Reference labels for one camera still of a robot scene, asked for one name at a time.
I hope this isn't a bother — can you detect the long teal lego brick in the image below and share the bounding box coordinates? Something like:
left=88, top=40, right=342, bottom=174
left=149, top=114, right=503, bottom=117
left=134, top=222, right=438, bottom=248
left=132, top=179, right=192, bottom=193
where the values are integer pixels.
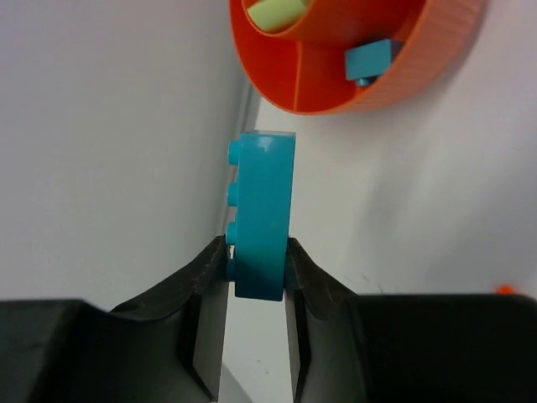
left=225, top=130, right=295, bottom=301

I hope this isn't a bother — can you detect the tiny orange lego piece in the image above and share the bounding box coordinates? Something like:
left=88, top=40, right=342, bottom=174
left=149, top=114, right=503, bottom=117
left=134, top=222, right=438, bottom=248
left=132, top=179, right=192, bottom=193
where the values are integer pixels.
left=495, top=284, right=516, bottom=295

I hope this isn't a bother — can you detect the short teal lego brick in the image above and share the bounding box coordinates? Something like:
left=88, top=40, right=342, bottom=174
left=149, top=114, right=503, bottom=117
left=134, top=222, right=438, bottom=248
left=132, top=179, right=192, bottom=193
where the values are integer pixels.
left=345, top=39, right=404, bottom=87

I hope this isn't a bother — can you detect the green lego brick upside-down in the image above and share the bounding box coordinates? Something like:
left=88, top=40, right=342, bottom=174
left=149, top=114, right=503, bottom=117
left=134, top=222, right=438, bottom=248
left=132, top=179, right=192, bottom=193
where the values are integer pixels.
left=247, top=0, right=308, bottom=33

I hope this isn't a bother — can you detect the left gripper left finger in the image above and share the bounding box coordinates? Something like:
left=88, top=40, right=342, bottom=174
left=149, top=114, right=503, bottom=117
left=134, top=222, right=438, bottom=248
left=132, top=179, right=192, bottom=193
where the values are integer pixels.
left=1, top=237, right=228, bottom=402

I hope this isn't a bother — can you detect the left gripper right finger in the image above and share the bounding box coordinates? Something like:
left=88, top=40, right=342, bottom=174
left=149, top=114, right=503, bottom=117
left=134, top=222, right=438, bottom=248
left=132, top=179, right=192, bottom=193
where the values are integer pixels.
left=285, top=238, right=536, bottom=402

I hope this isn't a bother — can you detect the orange divided round container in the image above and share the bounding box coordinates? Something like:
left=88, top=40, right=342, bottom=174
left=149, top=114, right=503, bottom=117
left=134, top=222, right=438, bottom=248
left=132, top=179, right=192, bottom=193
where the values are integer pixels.
left=229, top=1, right=485, bottom=115

